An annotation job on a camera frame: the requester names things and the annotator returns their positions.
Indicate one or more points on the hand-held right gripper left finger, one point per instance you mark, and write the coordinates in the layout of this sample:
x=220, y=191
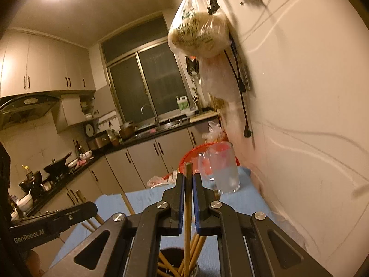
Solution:
x=181, y=199

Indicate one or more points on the brown cooking pot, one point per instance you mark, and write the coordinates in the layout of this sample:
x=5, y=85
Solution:
x=126, y=132

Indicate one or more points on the large white bowl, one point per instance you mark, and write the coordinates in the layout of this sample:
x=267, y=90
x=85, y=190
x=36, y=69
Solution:
x=25, y=203

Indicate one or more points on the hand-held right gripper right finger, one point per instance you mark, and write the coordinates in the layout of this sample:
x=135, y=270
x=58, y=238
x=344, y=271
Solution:
x=196, y=200

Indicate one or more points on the white dish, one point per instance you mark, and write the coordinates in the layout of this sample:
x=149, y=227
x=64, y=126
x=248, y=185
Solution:
x=87, y=153

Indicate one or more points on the brown wooden chopstick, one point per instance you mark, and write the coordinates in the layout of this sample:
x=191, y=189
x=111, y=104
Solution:
x=81, y=197
x=88, y=226
x=188, y=179
x=128, y=205

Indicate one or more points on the yellow cap oil bottle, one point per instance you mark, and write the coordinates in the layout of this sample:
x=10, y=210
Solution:
x=28, y=174

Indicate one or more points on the kitchen sink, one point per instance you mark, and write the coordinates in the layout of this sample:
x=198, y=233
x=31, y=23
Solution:
x=170, y=122

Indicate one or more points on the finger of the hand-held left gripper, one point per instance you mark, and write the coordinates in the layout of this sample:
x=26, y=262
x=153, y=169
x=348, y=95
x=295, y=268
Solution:
x=75, y=215

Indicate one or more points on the clear hanging plastic bag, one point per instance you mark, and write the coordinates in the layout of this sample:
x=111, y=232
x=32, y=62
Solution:
x=219, y=78

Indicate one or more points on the blue table cloth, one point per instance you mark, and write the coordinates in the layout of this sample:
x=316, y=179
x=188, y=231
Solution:
x=150, y=199

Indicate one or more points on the person's left hand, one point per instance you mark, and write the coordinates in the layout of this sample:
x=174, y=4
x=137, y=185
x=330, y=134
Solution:
x=35, y=262

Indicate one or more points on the pile of chopsticks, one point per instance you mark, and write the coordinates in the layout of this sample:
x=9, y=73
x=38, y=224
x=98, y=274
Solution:
x=199, y=245

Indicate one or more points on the hanging bag of bread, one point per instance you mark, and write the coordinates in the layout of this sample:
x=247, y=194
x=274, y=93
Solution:
x=199, y=34

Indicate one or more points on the kitchen window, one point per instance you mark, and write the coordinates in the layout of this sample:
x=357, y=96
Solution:
x=129, y=83

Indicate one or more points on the wooden cutting board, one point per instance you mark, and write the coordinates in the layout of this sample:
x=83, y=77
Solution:
x=203, y=117

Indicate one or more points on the black wok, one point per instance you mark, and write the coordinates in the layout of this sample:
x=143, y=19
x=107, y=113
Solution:
x=56, y=166

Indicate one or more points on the white detergent bottle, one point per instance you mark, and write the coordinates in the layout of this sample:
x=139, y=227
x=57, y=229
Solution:
x=182, y=104

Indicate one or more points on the white plastic bag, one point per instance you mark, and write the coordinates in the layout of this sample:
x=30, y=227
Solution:
x=214, y=132
x=158, y=181

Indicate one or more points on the upper kitchen cabinets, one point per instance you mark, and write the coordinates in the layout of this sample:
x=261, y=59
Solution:
x=43, y=63

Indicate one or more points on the dark hanging bag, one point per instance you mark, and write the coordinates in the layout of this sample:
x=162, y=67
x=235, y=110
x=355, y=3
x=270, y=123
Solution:
x=192, y=65

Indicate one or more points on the metal faucet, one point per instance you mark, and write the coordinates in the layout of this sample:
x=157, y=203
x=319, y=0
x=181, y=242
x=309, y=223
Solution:
x=156, y=119

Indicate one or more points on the black utensil holder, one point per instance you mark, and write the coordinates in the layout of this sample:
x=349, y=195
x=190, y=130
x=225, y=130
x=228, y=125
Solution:
x=173, y=254

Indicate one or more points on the wall shelf with bowls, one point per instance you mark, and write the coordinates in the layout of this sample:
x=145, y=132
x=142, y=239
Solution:
x=86, y=108

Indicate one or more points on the metal kettle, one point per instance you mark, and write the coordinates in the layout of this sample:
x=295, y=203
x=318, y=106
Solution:
x=78, y=149

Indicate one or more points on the lower kitchen cabinets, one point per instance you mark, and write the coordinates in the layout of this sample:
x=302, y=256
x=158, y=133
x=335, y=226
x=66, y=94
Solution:
x=144, y=155

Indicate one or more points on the small white bowl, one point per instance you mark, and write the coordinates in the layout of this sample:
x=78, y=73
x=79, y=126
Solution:
x=15, y=215

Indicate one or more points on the red plastic basket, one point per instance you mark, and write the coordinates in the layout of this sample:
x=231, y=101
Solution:
x=190, y=157

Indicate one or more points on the round dial kitchen scale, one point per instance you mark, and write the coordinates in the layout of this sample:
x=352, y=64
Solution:
x=89, y=129

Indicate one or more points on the white plate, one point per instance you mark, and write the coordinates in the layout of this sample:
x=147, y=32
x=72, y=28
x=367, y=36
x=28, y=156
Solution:
x=72, y=163

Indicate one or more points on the kitchen cabinets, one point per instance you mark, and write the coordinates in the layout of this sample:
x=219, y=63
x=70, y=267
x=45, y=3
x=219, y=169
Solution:
x=43, y=63
x=144, y=155

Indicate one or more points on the gas stove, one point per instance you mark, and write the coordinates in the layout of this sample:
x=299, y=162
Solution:
x=50, y=180

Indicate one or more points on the black range hood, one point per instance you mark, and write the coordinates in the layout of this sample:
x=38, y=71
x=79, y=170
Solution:
x=28, y=106

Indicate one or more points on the black pot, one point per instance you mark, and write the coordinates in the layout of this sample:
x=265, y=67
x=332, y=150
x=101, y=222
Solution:
x=24, y=185

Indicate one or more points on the metal box appliance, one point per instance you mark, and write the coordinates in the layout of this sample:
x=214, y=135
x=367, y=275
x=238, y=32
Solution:
x=99, y=142

